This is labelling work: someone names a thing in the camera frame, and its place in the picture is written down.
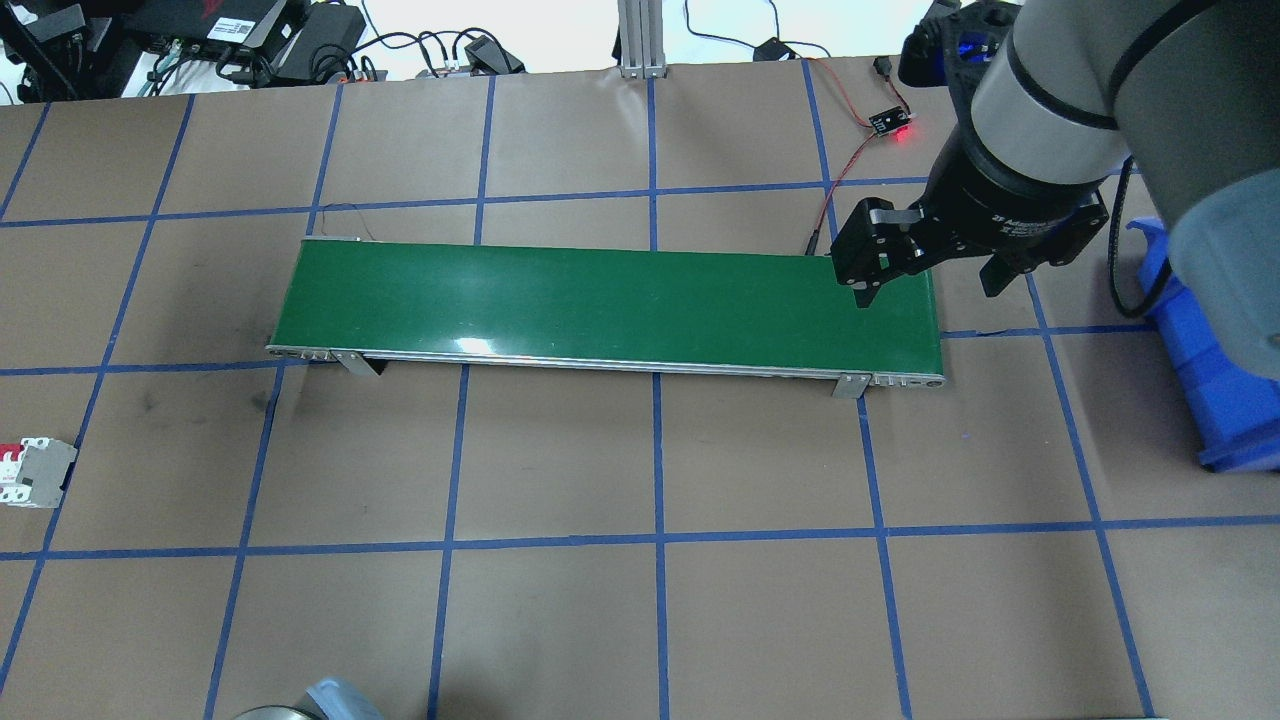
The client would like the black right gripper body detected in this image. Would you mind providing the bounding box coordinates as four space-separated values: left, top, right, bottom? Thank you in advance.
919 129 1110 266

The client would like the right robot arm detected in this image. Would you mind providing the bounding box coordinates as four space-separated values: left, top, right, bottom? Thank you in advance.
831 1 1279 378

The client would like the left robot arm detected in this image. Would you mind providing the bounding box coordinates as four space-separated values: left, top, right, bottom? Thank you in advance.
234 676 387 719

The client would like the small sensor board red LED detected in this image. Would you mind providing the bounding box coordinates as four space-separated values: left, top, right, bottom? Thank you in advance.
867 106 914 142

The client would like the green conveyor belt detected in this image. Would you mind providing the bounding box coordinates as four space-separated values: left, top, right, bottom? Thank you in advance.
266 237 947 397

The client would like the blue plastic bin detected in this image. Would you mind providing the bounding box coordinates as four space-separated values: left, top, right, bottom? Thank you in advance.
1143 273 1279 473

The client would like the black power adapter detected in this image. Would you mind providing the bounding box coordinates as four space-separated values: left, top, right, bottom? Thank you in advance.
463 35 527 76

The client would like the white red circuit breaker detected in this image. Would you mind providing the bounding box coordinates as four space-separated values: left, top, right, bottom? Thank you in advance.
1 437 79 509

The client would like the red black sensor wire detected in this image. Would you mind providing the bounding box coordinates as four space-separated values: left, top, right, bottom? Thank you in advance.
803 56 913 258

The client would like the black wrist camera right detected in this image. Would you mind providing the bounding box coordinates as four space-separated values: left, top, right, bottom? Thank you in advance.
897 1 1021 88

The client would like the aluminium frame post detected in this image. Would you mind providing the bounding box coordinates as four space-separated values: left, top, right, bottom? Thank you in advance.
616 0 668 79

